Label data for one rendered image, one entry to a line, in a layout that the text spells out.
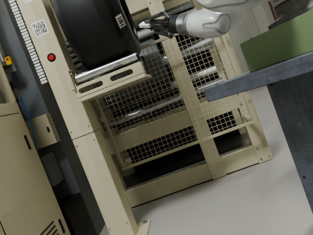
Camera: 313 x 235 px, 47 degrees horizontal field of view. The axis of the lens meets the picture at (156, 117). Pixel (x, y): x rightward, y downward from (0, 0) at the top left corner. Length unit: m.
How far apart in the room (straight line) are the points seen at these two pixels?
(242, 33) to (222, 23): 7.58
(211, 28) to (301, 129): 0.50
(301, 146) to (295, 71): 0.29
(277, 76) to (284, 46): 0.12
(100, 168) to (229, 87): 1.10
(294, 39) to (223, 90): 0.23
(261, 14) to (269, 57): 8.42
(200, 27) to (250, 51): 0.34
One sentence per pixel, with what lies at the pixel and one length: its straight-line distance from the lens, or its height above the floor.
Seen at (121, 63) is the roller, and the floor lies 0.89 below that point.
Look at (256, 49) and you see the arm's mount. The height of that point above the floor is 0.70.
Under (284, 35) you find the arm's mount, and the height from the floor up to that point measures 0.71.
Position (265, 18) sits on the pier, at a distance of 9.44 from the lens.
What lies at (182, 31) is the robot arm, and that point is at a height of 0.88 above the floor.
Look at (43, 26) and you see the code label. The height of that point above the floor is 1.22.
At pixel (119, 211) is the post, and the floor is 0.17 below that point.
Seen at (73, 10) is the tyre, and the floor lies 1.18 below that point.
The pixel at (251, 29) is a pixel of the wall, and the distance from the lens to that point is 9.28.
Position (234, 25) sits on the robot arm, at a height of 0.83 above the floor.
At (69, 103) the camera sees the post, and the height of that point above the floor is 0.80.
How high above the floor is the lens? 0.69
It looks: 4 degrees down
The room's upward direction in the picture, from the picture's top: 21 degrees counter-clockwise
